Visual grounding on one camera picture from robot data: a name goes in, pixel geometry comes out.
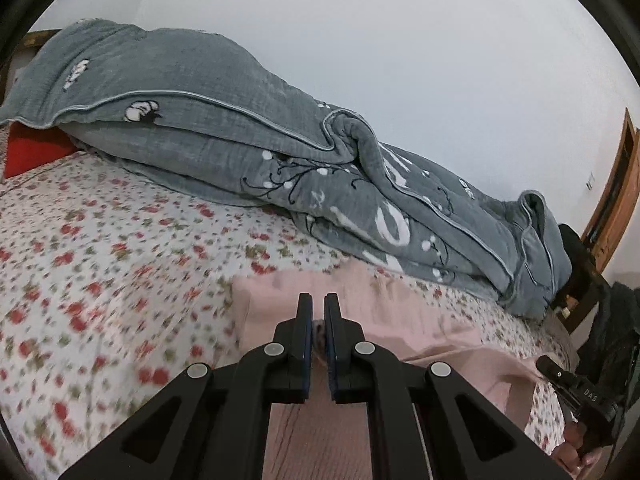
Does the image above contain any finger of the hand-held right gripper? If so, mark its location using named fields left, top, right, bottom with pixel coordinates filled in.
left=536, top=355, right=581, bottom=401

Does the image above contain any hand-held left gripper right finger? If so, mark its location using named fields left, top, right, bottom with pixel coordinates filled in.
left=322, top=292, right=573, bottom=480

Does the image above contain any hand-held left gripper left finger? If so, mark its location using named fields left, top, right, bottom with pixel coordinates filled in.
left=59, top=292, right=315, bottom=480

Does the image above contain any pink knit sweater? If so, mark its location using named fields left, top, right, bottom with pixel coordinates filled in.
left=232, top=265, right=573, bottom=480

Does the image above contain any person's right hand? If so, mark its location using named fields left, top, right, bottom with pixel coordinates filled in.
left=562, top=422, right=603, bottom=473

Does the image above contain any black puffer jacket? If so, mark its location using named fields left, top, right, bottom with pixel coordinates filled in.
left=575, top=280, right=640, bottom=461

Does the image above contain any wooden chair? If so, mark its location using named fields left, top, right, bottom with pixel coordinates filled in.
left=550, top=224, right=610, bottom=333

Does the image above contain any grey flower-print blanket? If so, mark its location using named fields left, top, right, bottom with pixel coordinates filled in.
left=0, top=17, right=573, bottom=323

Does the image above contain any wooden door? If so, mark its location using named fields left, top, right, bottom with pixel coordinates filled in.
left=582, top=107, right=640, bottom=271

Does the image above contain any floral bed sheet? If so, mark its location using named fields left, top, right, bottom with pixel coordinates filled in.
left=0, top=122, right=581, bottom=480

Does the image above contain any red pillow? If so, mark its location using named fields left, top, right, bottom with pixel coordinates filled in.
left=2, top=122, right=78, bottom=181

